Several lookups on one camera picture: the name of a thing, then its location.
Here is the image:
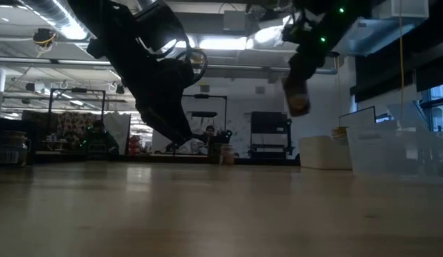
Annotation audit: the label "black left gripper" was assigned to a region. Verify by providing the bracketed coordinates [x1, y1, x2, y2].
[133, 59, 195, 146]

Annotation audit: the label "tan cylindrical spice can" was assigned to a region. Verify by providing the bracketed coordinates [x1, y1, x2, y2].
[330, 126, 350, 146]
[282, 76, 312, 118]

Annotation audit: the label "small dark spice jar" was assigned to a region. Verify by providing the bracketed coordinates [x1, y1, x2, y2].
[208, 142, 224, 166]

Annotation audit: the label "small orange spice jar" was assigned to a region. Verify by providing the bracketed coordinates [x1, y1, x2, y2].
[220, 143, 235, 166]

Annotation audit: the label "red background items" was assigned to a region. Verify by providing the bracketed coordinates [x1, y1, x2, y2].
[128, 134, 143, 155]

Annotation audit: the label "person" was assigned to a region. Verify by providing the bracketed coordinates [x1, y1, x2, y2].
[203, 124, 217, 144]
[81, 119, 121, 158]

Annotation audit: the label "white hanging sheet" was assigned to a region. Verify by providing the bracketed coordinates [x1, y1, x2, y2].
[101, 112, 132, 156]

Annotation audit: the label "long horizontal ceiling pipe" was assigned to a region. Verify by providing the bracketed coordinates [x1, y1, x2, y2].
[0, 56, 338, 75]

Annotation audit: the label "black framed white board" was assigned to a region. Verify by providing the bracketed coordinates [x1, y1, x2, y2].
[337, 106, 377, 128]

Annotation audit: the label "black equipment cart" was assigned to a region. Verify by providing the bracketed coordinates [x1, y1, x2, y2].
[248, 111, 296, 160]

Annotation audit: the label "bright ceiling light panel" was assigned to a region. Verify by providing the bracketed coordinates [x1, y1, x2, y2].
[158, 34, 197, 51]
[198, 35, 249, 51]

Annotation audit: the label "gray ceiling box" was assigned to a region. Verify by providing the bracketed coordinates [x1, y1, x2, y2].
[223, 9, 248, 32]

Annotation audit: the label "floral patterned panel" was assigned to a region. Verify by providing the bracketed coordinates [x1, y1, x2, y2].
[56, 112, 101, 143]

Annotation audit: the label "white plastic bin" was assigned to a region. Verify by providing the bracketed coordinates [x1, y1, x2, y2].
[297, 135, 353, 171]

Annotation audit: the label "clear plastic bin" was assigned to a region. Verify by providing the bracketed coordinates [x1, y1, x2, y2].
[346, 124, 443, 183]

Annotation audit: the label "dark container stack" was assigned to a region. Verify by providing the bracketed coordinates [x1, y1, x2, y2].
[0, 129, 31, 166]

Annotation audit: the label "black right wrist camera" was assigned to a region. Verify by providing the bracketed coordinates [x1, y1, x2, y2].
[280, 19, 305, 46]

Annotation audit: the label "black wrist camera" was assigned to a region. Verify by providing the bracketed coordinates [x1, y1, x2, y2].
[135, 3, 188, 53]
[280, 19, 305, 46]

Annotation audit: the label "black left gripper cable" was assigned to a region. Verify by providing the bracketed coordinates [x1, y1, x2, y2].
[183, 48, 210, 89]

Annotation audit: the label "large silver ceiling duct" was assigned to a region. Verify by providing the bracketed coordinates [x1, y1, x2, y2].
[331, 0, 431, 57]

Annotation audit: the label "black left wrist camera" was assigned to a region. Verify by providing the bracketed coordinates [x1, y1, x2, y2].
[135, 3, 188, 53]

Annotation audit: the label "window with dark frame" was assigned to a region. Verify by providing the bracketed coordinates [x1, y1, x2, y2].
[419, 84, 443, 138]

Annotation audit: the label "yellow hanging cable reel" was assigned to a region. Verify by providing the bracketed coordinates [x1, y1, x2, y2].
[32, 28, 57, 58]

